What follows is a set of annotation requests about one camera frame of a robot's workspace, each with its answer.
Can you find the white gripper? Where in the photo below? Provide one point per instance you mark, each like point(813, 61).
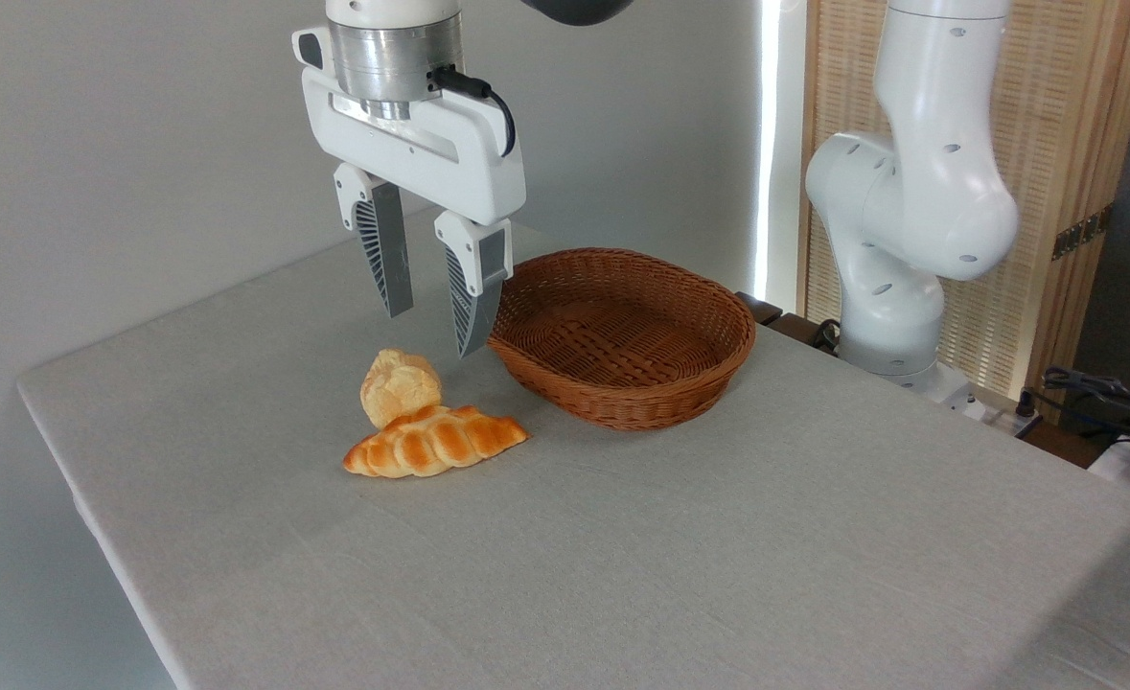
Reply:
point(449, 153)

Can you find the round pale bread roll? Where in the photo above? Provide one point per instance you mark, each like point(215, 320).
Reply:
point(397, 383)

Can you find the braided golden bread loaf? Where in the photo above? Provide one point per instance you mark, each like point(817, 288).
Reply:
point(430, 443)

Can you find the brown woven wicker basket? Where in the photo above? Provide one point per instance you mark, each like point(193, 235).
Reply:
point(622, 402)

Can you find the dark brown wooden block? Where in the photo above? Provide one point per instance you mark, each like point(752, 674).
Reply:
point(762, 308)

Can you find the grey tablecloth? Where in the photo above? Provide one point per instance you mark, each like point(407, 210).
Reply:
point(622, 575)

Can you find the metal screen hinge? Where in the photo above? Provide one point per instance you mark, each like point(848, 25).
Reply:
point(1082, 233)

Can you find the wooden slatted folding screen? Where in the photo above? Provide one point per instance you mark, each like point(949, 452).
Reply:
point(1063, 105)

